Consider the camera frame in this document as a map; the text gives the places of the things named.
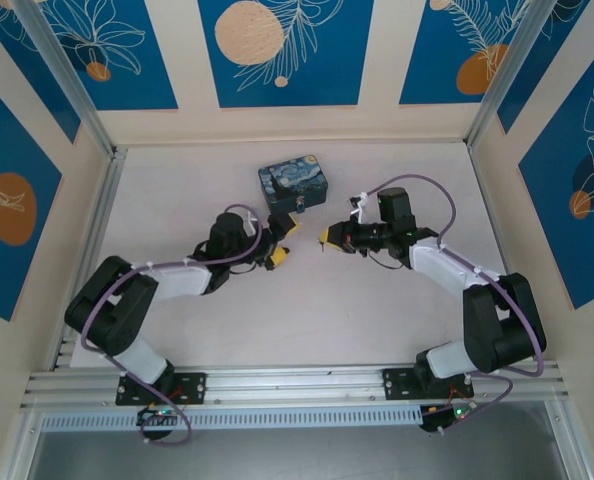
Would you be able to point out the aluminium table side rail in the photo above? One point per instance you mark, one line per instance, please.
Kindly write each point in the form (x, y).
(102, 210)
(497, 220)

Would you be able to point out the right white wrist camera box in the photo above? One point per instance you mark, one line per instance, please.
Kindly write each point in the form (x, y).
(359, 206)

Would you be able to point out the blue poster white leaf lines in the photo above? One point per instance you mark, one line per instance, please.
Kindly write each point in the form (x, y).
(567, 45)
(22, 65)

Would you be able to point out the blue poster peach circle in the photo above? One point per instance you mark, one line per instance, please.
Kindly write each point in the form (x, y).
(287, 55)

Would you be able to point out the blue poster small orange dot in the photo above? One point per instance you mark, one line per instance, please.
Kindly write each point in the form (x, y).
(127, 60)

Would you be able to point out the small blue padlock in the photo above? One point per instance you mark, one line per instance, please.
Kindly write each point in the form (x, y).
(301, 205)

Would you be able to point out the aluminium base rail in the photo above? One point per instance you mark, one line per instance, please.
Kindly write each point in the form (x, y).
(297, 382)

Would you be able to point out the aluminium frame post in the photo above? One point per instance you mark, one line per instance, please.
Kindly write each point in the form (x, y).
(67, 75)
(507, 75)

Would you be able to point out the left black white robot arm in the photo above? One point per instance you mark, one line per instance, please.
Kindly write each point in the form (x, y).
(112, 305)

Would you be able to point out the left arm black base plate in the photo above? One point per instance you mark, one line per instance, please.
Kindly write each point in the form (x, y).
(197, 387)

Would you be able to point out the blue poster dark circle leaves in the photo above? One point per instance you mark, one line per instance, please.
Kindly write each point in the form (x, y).
(567, 200)

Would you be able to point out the blue poster orange circle flower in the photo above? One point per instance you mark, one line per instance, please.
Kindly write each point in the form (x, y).
(12, 210)

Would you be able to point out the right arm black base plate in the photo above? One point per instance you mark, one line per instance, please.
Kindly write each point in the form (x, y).
(397, 382)

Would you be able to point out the blue poster fern orange circle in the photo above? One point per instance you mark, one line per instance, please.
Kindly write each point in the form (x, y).
(447, 50)

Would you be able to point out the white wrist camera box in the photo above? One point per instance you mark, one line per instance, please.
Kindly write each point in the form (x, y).
(359, 206)
(250, 224)

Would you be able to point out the starry night tin box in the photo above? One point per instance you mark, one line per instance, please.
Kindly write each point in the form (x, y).
(292, 182)

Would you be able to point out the grey metal panel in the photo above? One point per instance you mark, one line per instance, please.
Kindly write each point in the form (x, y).
(297, 455)

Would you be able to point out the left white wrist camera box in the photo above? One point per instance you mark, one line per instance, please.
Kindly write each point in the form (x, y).
(250, 224)

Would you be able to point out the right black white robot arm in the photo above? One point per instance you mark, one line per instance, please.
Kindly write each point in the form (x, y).
(507, 325)

